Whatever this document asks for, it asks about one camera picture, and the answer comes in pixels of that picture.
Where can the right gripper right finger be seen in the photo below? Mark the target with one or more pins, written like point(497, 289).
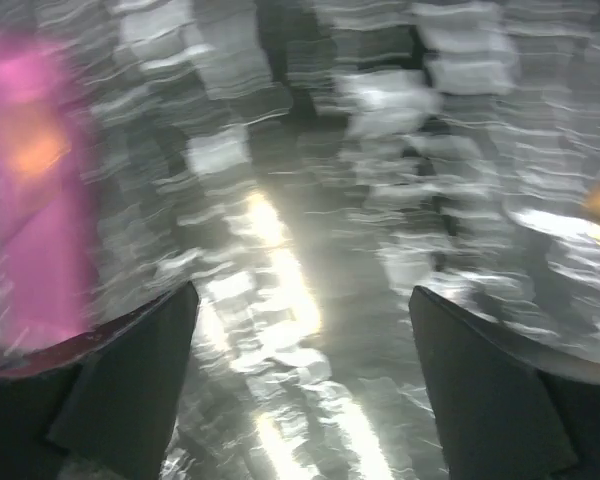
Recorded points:
point(505, 406)

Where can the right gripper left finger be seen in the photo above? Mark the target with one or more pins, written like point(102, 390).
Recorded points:
point(109, 396)

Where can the purple satin napkin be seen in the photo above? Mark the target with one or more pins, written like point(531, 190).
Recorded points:
point(48, 224)

